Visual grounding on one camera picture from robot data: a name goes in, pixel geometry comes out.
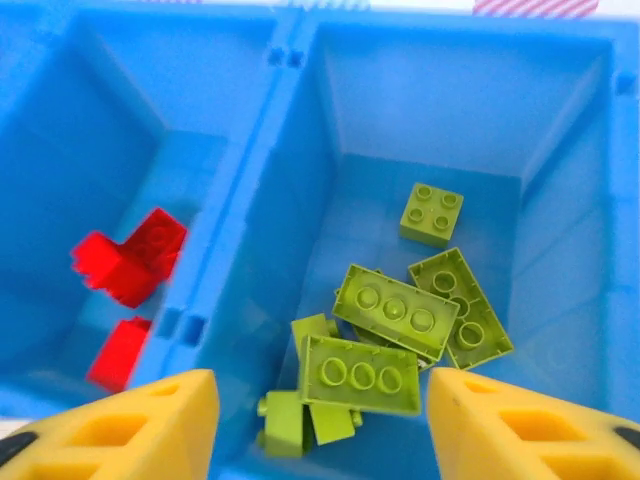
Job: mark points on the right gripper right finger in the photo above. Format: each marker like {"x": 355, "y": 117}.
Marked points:
{"x": 530, "y": 440}

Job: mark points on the lime green square lego brick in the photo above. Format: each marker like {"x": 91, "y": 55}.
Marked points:
{"x": 430, "y": 215}

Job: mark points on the lime green lego plate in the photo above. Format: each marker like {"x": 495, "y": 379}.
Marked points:
{"x": 395, "y": 310}
{"x": 480, "y": 330}

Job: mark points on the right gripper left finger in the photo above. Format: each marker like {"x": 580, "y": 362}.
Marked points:
{"x": 115, "y": 440}

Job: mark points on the blue plastic storage bin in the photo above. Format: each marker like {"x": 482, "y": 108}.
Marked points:
{"x": 425, "y": 100}
{"x": 75, "y": 100}

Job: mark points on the red lego brick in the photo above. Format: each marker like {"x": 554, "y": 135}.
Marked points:
{"x": 117, "y": 355}
{"x": 110, "y": 272}
{"x": 155, "y": 240}

